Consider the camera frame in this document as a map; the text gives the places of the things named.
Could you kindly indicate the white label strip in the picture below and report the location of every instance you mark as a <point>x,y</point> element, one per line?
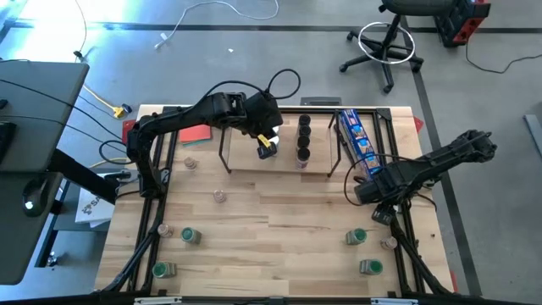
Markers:
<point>394,301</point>
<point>158,301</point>

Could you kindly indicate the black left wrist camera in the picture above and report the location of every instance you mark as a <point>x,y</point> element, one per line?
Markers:
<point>267,151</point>

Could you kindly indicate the red plate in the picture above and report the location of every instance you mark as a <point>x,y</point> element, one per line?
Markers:
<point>128,132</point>
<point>418,125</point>

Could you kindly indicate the black desk support beam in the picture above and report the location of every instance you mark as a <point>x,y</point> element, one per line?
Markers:
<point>84,175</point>

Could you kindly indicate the white-lid clear spice jar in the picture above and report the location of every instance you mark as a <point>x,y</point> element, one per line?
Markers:
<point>276,136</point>

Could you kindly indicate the black-lid yellow-orange spice jar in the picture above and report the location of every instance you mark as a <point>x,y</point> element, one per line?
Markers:
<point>303,142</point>

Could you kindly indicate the black-lid orange-label spice jar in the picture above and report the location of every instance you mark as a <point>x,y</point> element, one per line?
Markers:
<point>304,131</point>

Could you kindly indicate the red square card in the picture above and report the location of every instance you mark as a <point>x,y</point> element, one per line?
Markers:
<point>195,134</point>

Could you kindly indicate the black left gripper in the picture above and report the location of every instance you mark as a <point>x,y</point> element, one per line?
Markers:
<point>267,120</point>

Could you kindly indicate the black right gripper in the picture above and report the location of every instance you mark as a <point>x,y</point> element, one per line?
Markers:
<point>383,215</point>

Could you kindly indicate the small metal caster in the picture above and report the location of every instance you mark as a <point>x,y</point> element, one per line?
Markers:
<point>51,259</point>

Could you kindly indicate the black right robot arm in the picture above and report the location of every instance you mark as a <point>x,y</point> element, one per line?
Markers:
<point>449,156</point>

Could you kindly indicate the black and red crate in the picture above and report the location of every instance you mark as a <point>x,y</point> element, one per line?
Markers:
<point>463,25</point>

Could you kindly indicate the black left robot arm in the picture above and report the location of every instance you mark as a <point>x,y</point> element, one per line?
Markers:
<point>190,114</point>

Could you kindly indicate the blue plastic wrap box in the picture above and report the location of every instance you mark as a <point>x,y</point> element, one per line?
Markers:
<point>355,135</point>

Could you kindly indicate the yellow tag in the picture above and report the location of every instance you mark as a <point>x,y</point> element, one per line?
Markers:
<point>264,141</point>

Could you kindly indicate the grey desk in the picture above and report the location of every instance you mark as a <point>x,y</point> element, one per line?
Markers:
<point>42,106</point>

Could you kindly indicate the white paper with logo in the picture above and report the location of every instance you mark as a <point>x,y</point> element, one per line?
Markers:
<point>91,209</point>

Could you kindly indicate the green-lid spice jar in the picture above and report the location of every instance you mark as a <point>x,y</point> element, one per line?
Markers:
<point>159,270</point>
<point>359,235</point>
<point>188,234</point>
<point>375,267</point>

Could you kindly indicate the green folded cloth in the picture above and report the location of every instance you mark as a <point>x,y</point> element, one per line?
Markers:
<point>197,143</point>

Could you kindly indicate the black-lid purple-label spice jar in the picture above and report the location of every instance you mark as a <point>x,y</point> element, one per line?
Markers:
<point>302,154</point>

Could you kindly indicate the black plug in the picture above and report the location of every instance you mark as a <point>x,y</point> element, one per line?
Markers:
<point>127,108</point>

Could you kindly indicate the black flat desk device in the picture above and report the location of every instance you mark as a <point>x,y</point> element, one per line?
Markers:
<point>6,142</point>

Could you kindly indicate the black puck device with light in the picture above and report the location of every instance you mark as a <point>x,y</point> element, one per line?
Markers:
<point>36,195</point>

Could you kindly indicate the wooden shelf with black frame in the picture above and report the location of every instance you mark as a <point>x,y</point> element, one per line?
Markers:
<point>241,156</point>

